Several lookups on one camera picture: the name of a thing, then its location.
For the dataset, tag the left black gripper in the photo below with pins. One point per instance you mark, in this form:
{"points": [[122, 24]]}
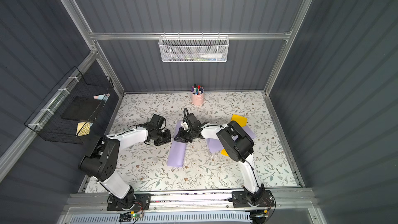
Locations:
{"points": [[165, 136]]}

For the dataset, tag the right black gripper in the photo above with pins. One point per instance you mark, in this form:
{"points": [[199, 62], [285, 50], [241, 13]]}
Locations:
{"points": [[184, 135]]}

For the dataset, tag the yellow sticky note pad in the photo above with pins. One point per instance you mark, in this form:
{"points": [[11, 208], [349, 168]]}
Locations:
{"points": [[83, 128]]}

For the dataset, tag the white vented panel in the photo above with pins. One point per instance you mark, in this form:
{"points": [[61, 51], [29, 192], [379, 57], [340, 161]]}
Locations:
{"points": [[222, 217]]}

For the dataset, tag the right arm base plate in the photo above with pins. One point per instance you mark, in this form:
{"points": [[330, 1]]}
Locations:
{"points": [[246, 199]]}

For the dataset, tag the white bottle in basket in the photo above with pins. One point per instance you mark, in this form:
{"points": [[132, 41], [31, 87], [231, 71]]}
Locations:
{"points": [[211, 56]]}

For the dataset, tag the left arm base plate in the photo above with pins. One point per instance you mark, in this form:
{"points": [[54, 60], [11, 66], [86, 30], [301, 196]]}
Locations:
{"points": [[131, 202]]}

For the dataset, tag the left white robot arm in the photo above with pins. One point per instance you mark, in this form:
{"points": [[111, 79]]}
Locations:
{"points": [[101, 159]]}

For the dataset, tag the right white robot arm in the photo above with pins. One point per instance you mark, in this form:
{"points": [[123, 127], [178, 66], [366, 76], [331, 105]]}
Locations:
{"points": [[238, 145]]}

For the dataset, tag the purple paper sheet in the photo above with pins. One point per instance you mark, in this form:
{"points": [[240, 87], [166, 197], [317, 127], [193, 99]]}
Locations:
{"points": [[215, 145], [177, 150]]}

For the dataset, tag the yellow rectangular paper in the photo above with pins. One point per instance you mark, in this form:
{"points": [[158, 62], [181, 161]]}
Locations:
{"points": [[242, 121]]}

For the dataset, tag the black wire wall basket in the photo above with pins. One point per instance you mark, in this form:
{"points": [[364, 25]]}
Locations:
{"points": [[57, 120]]}

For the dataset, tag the pink pen cup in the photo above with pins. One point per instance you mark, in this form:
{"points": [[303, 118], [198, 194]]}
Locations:
{"points": [[197, 95]]}

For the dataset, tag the white wire mesh basket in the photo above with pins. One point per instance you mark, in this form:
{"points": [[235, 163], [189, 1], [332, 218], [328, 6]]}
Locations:
{"points": [[179, 50]]}

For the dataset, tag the pastel note pad in basket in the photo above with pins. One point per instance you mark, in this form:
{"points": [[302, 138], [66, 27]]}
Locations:
{"points": [[103, 97]]}

